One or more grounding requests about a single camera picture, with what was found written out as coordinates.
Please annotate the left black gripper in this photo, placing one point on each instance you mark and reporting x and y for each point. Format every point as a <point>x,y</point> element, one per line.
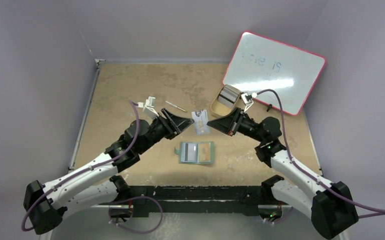
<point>178,124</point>

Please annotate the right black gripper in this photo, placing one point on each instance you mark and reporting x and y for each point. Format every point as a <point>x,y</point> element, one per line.
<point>233,121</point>

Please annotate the white VIP card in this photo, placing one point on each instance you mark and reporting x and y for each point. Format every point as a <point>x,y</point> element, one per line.
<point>200,122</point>

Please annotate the grey credit card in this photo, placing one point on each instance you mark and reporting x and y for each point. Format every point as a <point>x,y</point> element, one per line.
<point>189,154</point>

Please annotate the green card holder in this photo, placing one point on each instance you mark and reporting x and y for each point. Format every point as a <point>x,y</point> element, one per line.
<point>178,151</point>

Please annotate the gold credit card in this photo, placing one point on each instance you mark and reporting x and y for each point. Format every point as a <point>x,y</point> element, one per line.
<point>204,152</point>

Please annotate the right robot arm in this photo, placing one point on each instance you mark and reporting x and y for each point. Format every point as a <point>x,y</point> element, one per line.
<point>327,204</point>

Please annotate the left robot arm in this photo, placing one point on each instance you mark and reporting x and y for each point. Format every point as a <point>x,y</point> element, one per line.
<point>47,204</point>

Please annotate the stack of cards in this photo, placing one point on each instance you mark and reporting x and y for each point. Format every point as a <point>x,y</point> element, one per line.
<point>228,96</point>

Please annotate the green tipped marker pen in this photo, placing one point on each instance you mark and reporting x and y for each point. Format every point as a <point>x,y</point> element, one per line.
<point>176,106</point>

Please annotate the beige oval tray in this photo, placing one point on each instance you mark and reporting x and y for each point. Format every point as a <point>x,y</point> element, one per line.
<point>218,110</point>

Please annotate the pink framed whiteboard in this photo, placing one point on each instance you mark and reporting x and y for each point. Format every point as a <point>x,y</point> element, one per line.
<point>282,75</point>

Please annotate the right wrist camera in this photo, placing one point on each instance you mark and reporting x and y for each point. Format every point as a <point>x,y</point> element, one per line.
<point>248,99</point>

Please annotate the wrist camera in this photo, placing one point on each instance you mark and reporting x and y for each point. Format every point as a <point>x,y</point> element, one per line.
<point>248,99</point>
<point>148,107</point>

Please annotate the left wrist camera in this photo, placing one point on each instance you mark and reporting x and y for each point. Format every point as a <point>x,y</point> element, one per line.
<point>148,107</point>

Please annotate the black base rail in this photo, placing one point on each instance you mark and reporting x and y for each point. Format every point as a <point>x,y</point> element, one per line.
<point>248,200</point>

